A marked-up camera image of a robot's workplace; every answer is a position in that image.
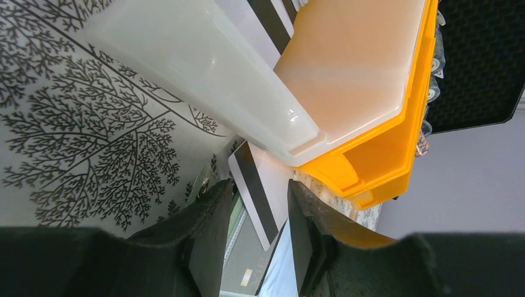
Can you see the white storage bin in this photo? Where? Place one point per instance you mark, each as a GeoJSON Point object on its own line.
{"type": "Point", "coordinates": [344, 72]}

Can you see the black poker chip case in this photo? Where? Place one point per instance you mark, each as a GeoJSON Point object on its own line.
{"type": "Point", "coordinates": [484, 71]}

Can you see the white magnetic stripe card stack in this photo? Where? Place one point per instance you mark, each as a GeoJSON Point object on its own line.
{"type": "Point", "coordinates": [267, 25]}

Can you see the yellow double storage bin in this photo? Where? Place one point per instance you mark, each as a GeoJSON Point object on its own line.
{"type": "Point", "coordinates": [376, 166]}

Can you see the dark grey credit card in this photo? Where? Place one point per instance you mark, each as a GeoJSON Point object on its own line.
{"type": "Point", "coordinates": [245, 263]}

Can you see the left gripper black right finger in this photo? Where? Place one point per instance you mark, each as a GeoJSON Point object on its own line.
{"type": "Point", "coordinates": [335, 256]}

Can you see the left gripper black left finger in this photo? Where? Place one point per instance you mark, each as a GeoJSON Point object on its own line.
{"type": "Point", "coordinates": [179, 256]}

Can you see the floral table mat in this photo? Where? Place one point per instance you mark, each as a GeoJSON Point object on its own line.
{"type": "Point", "coordinates": [87, 139]}

